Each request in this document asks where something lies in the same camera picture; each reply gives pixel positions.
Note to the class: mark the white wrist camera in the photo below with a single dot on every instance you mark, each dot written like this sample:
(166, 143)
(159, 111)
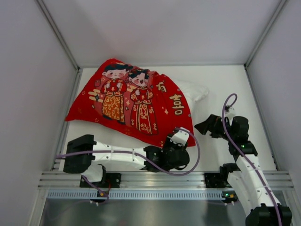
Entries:
(180, 136)
(229, 112)

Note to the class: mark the aluminium frame post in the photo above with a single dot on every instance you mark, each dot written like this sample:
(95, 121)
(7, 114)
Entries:
(265, 32)
(55, 29)

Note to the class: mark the slotted grey cable duct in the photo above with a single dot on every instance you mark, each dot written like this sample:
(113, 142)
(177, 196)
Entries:
(228, 196)

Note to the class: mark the left aluminium frame post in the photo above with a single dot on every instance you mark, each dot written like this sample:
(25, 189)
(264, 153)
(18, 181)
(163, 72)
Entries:
(55, 29)

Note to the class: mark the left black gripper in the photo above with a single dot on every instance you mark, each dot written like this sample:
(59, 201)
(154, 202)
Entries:
(170, 145)

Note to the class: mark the right aluminium frame post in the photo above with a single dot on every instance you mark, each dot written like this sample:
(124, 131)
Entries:
(265, 32)

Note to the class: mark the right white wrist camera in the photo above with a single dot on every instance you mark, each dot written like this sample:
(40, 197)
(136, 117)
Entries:
(229, 112)

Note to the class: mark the red printed pillowcase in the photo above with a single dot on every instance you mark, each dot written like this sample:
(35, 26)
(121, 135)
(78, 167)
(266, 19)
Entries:
(136, 102)

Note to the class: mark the aluminium mounting rail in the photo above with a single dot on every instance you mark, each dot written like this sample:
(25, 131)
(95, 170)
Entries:
(278, 180)

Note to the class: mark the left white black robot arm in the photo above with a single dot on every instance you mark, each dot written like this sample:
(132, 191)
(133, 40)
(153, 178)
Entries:
(92, 158)

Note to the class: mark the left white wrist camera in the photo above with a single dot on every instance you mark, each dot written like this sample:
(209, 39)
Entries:
(180, 136)

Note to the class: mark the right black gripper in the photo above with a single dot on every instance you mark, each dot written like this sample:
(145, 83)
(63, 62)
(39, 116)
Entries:
(216, 127)

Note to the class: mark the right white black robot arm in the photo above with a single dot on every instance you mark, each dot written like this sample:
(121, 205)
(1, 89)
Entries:
(261, 206)

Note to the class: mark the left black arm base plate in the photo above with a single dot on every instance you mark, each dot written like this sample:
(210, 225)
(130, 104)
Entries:
(106, 180)

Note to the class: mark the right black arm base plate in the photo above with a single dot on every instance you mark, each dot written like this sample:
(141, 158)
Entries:
(215, 180)

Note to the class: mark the white pillow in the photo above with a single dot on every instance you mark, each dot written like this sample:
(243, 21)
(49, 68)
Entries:
(193, 91)

